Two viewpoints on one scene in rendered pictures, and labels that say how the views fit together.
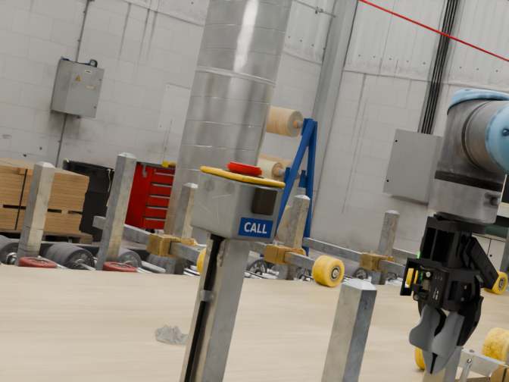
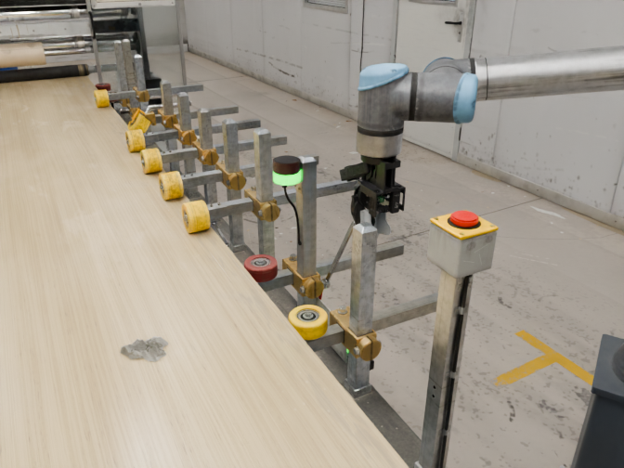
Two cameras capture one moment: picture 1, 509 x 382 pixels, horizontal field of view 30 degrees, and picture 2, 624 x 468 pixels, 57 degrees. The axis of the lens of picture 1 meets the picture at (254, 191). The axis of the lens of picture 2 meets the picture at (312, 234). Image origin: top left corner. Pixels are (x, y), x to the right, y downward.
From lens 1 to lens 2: 1.34 m
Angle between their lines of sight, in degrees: 71
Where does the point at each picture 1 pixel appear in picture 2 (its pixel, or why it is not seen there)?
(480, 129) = (442, 103)
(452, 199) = (396, 146)
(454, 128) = (396, 101)
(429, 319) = (367, 217)
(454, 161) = (394, 122)
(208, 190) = (471, 249)
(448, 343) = (382, 224)
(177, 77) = not seen: outside the picture
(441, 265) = (398, 188)
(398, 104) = not seen: outside the picture
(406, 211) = not seen: outside the picture
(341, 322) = (367, 255)
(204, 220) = (470, 269)
